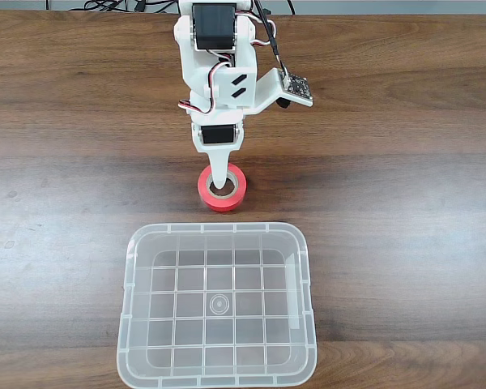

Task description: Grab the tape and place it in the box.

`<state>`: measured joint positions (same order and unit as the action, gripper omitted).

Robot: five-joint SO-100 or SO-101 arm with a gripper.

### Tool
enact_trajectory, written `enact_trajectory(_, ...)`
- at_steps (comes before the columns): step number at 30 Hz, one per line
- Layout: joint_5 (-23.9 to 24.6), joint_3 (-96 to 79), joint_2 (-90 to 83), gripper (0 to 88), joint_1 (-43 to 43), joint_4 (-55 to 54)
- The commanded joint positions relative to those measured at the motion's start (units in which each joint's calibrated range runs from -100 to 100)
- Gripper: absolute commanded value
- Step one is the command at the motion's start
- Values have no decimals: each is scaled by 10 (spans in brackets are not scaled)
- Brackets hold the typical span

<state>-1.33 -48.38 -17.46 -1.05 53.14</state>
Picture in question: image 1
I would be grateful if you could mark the red tape roll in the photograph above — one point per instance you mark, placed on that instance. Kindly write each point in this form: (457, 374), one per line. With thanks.
(222, 204)

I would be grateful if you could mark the clear plastic box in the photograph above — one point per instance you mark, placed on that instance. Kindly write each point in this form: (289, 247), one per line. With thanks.
(218, 364)

